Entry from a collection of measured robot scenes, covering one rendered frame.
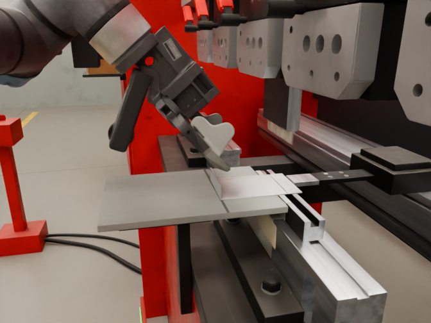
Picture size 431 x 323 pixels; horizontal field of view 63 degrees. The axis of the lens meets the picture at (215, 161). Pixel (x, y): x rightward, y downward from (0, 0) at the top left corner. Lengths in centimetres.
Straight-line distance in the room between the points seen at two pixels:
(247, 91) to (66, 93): 645
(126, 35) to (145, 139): 97
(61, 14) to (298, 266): 43
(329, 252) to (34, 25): 45
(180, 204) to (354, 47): 32
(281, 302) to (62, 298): 166
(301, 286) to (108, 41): 39
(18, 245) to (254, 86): 172
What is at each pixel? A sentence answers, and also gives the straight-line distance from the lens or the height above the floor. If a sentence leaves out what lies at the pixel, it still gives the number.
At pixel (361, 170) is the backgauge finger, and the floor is 100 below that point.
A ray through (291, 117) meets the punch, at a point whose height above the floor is 112.
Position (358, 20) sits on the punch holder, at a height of 124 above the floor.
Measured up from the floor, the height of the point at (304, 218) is 100.
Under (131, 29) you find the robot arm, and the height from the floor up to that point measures 124.
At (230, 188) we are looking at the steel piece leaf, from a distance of 57.
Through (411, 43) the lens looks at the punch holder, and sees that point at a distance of 27.
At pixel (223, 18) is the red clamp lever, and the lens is 58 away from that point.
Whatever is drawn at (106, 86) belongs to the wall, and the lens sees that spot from 763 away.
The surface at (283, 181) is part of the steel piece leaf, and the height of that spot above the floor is 100.
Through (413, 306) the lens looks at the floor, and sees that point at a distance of 211.
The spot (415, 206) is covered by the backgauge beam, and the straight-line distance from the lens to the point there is 69.
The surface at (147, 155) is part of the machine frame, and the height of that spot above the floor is 80.
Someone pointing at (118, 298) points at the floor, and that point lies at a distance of 197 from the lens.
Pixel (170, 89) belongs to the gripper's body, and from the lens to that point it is 48.
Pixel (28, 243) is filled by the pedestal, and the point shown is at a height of 7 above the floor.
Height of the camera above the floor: 122
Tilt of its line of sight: 19 degrees down
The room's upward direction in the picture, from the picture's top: straight up
